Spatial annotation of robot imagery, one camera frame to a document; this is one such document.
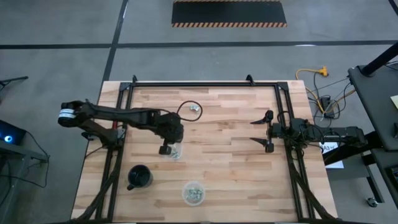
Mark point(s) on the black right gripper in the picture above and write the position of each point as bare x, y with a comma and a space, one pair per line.
276, 130

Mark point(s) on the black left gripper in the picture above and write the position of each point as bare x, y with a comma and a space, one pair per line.
171, 127

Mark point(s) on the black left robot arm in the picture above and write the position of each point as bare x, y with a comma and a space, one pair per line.
124, 113

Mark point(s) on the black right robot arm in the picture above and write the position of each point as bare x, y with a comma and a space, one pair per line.
345, 133

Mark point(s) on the rectangular clear plastic container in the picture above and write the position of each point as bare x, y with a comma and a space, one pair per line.
181, 146

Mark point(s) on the black mug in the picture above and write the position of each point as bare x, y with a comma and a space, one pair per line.
140, 177

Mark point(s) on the round clear plastic container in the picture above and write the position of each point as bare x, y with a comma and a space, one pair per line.
185, 185

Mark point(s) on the black power strip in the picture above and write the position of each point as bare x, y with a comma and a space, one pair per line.
327, 105

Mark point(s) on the white paper sheet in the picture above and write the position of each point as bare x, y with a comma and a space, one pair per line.
331, 147

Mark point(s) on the black side table base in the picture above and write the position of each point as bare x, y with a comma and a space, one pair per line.
351, 151

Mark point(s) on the black side table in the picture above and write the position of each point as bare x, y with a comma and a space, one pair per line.
373, 102

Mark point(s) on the black hazard-striped floor mat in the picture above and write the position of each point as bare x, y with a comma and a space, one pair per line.
228, 12

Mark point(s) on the caster wheel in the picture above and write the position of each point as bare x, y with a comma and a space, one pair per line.
372, 202

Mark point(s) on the black pole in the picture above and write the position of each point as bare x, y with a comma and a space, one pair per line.
381, 60

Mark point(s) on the grey equipment stand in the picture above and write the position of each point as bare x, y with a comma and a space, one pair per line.
21, 152

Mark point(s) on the computer with blue light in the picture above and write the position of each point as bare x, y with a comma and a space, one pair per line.
14, 133

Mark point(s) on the black tripod leg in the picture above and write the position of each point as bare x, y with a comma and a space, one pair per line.
15, 79

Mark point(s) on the black metal table frame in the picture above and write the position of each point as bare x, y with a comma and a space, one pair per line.
202, 84

